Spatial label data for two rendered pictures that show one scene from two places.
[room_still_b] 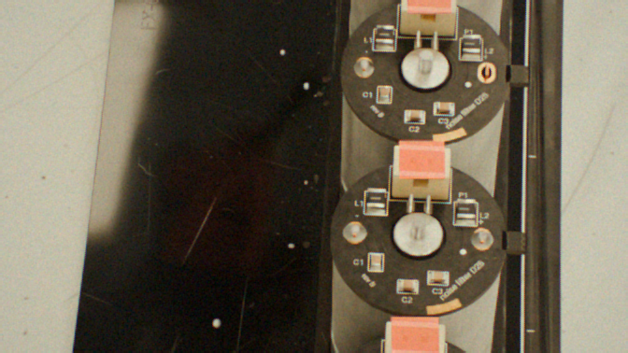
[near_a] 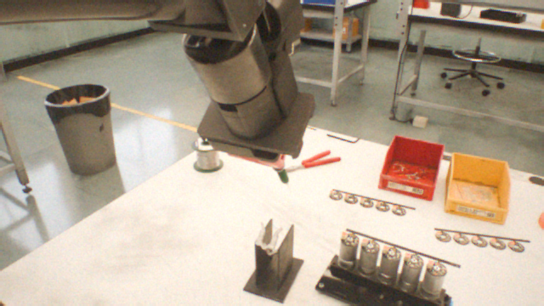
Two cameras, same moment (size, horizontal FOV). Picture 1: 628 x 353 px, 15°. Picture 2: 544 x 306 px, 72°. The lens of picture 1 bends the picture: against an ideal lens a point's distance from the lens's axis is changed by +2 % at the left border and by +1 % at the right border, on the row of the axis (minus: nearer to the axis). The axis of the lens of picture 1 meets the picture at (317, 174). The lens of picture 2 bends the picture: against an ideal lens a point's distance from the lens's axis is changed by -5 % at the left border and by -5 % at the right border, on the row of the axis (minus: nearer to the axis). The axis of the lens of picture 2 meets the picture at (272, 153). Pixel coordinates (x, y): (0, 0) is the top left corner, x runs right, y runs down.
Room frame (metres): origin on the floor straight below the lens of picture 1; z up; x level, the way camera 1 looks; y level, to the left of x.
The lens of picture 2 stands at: (0.16, 0.38, 1.16)
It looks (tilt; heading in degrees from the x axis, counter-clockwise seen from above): 29 degrees down; 296
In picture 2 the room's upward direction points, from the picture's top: straight up
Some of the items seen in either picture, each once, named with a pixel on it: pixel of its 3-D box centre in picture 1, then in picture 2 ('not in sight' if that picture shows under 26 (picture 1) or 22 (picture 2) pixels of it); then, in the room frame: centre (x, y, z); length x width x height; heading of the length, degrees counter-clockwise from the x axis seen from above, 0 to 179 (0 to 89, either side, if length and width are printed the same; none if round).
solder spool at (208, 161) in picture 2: not in sight; (207, 154); (0.59, -0.18, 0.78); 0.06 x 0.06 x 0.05
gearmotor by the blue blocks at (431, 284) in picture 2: not in sight; (432, 282); (0.14, -0.01, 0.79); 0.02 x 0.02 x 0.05
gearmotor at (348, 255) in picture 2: not in sight; (348, 253); (0.25, -0.02, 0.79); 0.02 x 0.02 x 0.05
